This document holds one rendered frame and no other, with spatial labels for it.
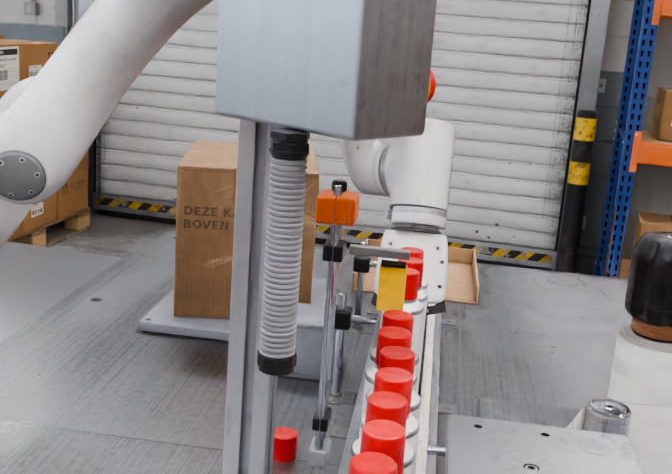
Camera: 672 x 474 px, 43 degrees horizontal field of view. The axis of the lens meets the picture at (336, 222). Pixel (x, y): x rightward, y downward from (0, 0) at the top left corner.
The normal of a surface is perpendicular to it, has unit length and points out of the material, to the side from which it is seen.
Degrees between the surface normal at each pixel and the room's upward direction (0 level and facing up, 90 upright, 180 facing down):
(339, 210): 90
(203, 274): 90
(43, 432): 0
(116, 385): 0
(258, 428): 90
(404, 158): 74
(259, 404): 90
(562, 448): 0
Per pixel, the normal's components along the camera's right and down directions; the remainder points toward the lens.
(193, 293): 0.07, 0.23
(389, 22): 0.73, 0.21
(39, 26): -0.24, 0.21
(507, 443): 0.07, -0.97
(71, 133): 0.55, 0.26
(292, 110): -0.67, 0.12
